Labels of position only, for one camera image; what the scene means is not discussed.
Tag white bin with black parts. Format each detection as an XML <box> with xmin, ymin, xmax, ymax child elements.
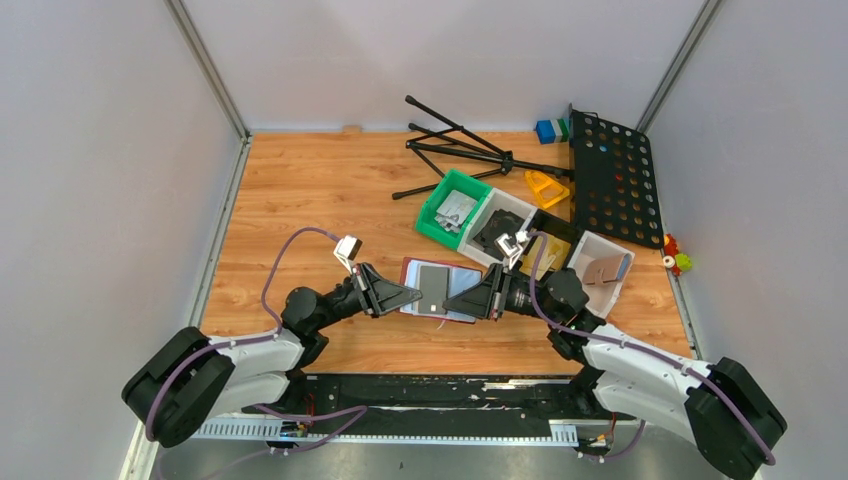
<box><xmin>457</xmin><ymin>188</ymin><xmax>537</xmax><ymax>267</ymax></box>

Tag green toy block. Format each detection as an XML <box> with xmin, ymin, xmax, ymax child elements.
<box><xmin>557</xmin><ymin>117</ymin><xmax>572</xmax><ymax>142</ymax></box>

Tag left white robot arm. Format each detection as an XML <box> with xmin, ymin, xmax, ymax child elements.
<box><xmin>120</xmin><ymin>263</ymin><xmax>423</xmax><ymax>448</ymax></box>

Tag red leather card holder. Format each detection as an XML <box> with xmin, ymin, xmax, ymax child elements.
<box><xmin>399</xmin><ymin>257</ymin><xmax>482</xmax><ymax>324</ymax></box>

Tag black parts in bin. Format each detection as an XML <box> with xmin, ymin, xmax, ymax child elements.
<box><xmin>473</xmin><ymin>209</ymin><xmax>524</xmax><ymax>251</ymax></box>

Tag yellow plastic triangle piece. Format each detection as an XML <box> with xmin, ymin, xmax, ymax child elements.
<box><xmin>524</xmin><ymin>171</ymin><xmax>571</xmax><ymax>210</ymax></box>

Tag black plastic bin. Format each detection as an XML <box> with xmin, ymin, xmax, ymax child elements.
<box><xmin>519</xmin><ymin>210</ymin><xmax>584</xmax><ymax>280</ymax></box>

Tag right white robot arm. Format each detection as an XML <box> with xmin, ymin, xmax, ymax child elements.
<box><xmin>444</xmin><ymin>264</ymin><xmax>788</xmax><ymax>479</ymax></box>

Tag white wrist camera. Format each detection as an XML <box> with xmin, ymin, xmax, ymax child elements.
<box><xmin>496</xmin><ymin>230</ymin><xmax>529</xmax><ymax>270</ymax></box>
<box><xmin>333</xmin><ymin>235</ymin><xmax>362</xmax><ymax>273</ymax></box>

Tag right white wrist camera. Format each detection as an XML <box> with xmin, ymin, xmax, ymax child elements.
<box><xmin>496</xmin><ymin>230</ymin><xmax>529</xmax><ymax>270</ymax></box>

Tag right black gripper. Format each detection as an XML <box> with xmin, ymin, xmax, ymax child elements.
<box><xmin>443</xmin><ymin>263</ymin><xmax>561</xmax><ymax>325</ymax></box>

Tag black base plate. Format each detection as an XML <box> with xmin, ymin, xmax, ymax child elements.
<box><xmin>272</xmin><ymin>373</ymin><xmax>628</xmax><ymax>439</ymax></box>

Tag grey metal parts in bin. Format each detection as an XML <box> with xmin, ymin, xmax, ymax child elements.
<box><xmin>434</xmin><ymin>190</ymin><xmax>478</xmax><ymax>233</ymax></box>

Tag green plastic bin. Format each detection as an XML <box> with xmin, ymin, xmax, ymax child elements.
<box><xmin>415</xmin><ymin>169</ymin><xmax>493</xmax><ymax>251</ymax></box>

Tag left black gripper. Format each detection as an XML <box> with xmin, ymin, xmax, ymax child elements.
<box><xmin>314</xmin><ymin>262</ymin><xmax>423</xmax><ymax>331</ymax></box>

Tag brown leather card pouch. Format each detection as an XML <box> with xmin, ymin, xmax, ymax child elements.
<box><xmin>582</xmin><ymin>254</ymin><xmax>632</xmax><ymax>286</ymax></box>

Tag blue toy block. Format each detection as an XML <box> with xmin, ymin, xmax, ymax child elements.
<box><xmin>534</xmin><ymin>119</ymin><xmax>565</xmax><ymax>145</ymax></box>

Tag black perforated metal panel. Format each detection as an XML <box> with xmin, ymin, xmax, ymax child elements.
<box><xmin>569</xmin><ymin>109</ymin><xmax>665</xmax><ymax>250</ymax></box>

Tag colourful small toy pile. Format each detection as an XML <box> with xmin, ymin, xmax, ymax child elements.
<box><xmin>662</xmin><ymin>234</ymin><xmax>693</xmax><ymax>277</ymax></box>

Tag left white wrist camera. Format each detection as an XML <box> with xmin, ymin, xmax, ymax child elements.
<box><xmin>333</xmin><ymin>235</ymin><xmax>362</xmax><ymax>273</ymax></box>

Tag black folding tripod stand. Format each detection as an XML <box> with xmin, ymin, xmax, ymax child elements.
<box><xmin>404</xmin><ymin>94</ymin><xmax>575</xmax><ymax>180</ymax></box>

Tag white bin at end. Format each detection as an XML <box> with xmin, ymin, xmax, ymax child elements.
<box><xmin>566</xmin><ymin>232</ymin><xmax>635</xmax><ymax>319</ymax></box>

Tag grey card in holder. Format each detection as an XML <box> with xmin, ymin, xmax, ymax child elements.
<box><xmin>417</xmin><ymin>265</ymin><xmax>450</xmax><ymax>315</ymax></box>

